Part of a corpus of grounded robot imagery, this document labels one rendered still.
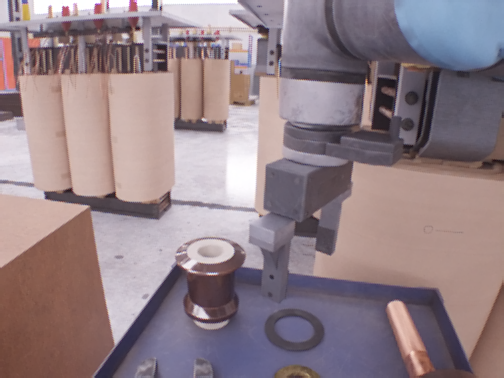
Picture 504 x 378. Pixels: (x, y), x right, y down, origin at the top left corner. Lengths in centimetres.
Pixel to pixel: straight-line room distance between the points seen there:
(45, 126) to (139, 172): 89
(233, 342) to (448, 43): 42
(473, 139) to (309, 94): 39
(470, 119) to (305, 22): 39
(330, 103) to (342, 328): 33
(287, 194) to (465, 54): 20
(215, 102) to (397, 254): 568
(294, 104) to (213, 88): 583
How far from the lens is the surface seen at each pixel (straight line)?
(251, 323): 52
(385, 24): 26
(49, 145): 304
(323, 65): 33
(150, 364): 45
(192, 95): 630
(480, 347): 104
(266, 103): 225
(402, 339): 48
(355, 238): 67
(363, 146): 33
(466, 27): 25
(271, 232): 32
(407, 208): 62
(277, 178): 34
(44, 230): 73
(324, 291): 58
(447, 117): 63
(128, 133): 255
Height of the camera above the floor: 122
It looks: 20 degrees down
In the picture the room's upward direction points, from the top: 3 degrees clockwise
